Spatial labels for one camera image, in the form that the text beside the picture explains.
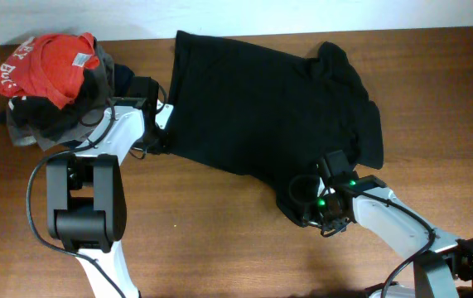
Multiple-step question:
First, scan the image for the grey folded garment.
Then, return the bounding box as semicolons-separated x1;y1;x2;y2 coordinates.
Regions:
6;42;116;151

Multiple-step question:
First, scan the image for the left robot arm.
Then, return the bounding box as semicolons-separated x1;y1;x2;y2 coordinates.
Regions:
46;77;173;297

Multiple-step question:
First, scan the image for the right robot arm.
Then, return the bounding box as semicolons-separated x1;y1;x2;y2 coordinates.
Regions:
301;151;473;297

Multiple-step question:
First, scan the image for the black t-shirt with logo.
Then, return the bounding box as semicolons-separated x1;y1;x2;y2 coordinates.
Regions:
165;31;384;225

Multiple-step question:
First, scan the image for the black folded garment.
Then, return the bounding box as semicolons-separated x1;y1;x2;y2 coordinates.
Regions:
7;70;111;141

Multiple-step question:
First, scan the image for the red folded shirt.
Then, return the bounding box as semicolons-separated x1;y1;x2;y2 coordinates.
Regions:
0;32;99;109

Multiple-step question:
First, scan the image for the navy folded garment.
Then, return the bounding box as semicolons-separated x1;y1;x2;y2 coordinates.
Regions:
0;63;136;150

